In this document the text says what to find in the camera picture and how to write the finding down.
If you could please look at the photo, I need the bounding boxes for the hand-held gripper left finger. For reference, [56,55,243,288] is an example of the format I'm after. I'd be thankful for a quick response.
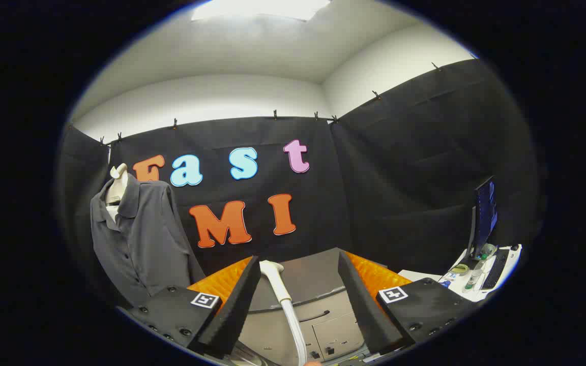
[118,256,262,359]

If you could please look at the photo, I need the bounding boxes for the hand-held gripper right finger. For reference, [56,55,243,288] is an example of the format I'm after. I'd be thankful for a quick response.
[338,250,477,356]

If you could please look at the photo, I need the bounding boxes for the white garment steamer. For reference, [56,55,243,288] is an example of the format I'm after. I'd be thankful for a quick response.
[259,260,308,366]

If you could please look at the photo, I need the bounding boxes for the grey button shirt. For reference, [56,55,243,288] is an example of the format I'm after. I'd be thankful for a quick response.
[90,173,206,308]

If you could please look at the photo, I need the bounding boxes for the grey cabinet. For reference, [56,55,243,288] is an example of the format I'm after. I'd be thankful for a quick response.
[237,248,390,364]

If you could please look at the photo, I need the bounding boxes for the green plastic bottle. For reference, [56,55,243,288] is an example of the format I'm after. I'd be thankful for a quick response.
[465,260,486,291]

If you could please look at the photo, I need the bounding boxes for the black keyboard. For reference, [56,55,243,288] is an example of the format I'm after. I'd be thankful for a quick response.
[481,248,510,290]

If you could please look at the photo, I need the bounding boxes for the computer monitor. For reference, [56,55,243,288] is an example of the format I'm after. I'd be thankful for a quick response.
[468,175,498,260]

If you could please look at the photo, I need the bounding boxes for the white mannequin torso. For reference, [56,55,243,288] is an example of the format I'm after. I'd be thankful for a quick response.
[105,163,130,224]

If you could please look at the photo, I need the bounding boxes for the row of black clips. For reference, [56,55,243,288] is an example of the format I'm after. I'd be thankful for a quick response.
[99,62,441,145]

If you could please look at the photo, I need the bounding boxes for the ceiling light panel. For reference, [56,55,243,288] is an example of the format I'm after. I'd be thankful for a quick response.
[191,0,332,22]

